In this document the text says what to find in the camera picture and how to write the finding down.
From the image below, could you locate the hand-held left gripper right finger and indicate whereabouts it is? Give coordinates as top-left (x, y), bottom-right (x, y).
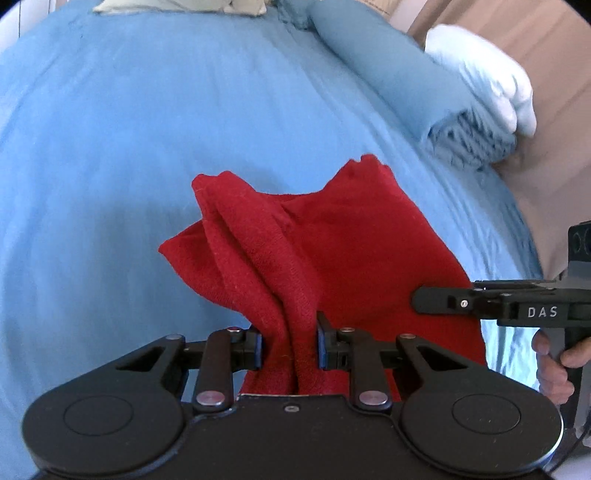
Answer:
top-left (316, 311), bottom-right (465, 412)

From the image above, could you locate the red towel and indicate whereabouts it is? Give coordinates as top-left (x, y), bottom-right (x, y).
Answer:
top-left (158, 154), bottom-right (488, 398)

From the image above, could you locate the beige cloth at headboard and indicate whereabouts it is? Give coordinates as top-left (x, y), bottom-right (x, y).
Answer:
top-left (92, 0), bottom-right (269, 17)

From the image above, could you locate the white pillow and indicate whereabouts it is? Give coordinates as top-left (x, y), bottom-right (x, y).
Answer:
top-left (424, 24), bottom-right (539, 137)

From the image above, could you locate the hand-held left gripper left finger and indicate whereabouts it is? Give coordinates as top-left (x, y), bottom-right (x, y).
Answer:
top-left (115, 325), bottom-right (264, 414)

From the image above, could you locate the folded blue duvet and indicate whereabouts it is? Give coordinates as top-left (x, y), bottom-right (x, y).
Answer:
top-left (277, 0), bottom-right (519, 172)

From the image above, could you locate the beige curtain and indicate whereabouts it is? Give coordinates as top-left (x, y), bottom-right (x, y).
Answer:
top-left (369, 0), bottom-right (591, 289)

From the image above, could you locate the person's right hand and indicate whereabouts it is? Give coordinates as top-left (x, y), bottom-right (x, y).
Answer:
top-left (531, 330), bottom-right (576, 408)

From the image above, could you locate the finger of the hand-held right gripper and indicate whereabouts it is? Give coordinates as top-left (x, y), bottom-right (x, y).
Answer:
top-left (412, 286), bottom-right (503, 320)

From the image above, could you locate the blue bed sheet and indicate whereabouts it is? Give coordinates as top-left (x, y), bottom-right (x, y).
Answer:
top-left (0, 0), bottom-right (543, 480)

